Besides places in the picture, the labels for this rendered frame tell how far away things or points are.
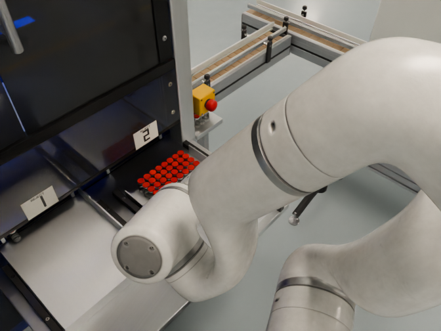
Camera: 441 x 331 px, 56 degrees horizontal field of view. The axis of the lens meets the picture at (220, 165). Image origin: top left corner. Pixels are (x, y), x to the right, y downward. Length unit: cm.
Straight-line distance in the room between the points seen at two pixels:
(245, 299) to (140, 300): 103
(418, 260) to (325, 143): 17
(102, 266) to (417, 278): 83
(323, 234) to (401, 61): 199
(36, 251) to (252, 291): 114
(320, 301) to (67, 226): 80
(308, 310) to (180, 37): 80
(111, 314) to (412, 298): 75
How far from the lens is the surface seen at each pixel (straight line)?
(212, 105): 133
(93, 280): 112
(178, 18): 114
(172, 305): 105
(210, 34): 379
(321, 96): 34
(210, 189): 43
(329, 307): 62
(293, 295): 63
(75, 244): 119
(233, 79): 163
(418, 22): 231
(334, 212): 238
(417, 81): 32
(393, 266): 47
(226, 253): 48
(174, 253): 54
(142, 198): 124
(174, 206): 58
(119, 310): 107
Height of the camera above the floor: 183
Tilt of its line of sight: 46 degrees down
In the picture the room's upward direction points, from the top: straight up
